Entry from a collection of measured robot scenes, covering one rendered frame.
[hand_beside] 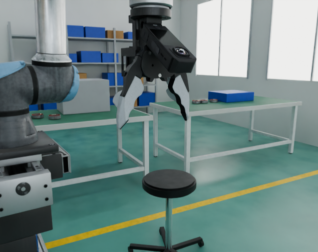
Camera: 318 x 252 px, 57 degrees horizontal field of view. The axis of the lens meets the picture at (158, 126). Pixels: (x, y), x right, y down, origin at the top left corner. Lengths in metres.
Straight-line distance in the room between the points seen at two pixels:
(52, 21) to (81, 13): 6.10
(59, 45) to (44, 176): 0.38
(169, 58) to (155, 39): 0.05
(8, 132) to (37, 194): 0.19
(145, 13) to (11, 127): 0.53
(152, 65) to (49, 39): 0.48
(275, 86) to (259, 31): 1.06
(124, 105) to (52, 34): 0.49
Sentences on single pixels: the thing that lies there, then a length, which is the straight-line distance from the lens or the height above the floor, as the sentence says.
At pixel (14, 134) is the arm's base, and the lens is 0.89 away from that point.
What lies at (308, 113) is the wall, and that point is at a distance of 5.16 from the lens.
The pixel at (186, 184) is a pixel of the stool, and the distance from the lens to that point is 1.77.
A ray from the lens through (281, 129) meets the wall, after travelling 5.50.
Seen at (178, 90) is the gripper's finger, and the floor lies 1.21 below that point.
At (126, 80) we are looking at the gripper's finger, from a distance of 0.48.
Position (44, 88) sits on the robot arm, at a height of 1.19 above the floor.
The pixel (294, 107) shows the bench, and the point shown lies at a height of 0.66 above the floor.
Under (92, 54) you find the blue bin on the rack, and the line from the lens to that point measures 6.42.
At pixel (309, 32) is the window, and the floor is 1.73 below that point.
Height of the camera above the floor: 1.26
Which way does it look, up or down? 12 degrees down
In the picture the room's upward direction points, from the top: straight up
